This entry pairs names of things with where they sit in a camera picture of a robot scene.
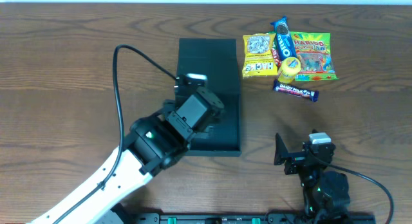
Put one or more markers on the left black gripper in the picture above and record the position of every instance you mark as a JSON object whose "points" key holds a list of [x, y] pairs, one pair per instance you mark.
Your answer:
{"points": [[184, 89]]}

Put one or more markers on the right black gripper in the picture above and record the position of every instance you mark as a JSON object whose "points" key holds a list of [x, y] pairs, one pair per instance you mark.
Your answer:
{"points": [[290, 158]]}

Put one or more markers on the black gift box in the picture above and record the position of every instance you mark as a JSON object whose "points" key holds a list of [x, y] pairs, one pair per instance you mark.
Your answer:
{"points": [[210, 65]]}

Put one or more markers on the yellow round candy tub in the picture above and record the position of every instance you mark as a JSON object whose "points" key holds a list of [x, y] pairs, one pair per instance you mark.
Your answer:
{"points": [[289, 68]]}

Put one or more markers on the green Haribo gummy bag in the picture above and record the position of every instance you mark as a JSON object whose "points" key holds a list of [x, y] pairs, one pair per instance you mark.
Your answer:
{"points": [[315, 54]]}

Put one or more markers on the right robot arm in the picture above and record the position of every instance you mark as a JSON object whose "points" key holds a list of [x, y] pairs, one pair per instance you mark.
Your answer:
{"points": [[325, 194]]}

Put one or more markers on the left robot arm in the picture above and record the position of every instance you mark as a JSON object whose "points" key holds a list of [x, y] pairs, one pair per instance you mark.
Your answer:
{"points": [[153, 144]]}

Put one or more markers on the red striped candy pack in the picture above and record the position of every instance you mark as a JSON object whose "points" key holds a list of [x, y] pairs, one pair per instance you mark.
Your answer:
{"points": [[274, 51]]}

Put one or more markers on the blue Oreo cookie pack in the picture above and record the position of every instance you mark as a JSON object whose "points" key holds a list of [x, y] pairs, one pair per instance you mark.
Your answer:
{"points": [[284, 42]]}

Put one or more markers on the purple Dairy Milk bar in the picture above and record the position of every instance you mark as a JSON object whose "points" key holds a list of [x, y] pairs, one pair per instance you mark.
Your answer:
{"points": [[311, 95]]}

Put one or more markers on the yellow Hacks candy bag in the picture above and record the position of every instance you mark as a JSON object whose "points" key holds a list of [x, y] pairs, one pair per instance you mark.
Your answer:
{"points": [[259, 60]]}

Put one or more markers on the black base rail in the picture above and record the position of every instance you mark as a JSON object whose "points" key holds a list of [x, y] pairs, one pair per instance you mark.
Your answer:
{"points": [[269, 218]]}

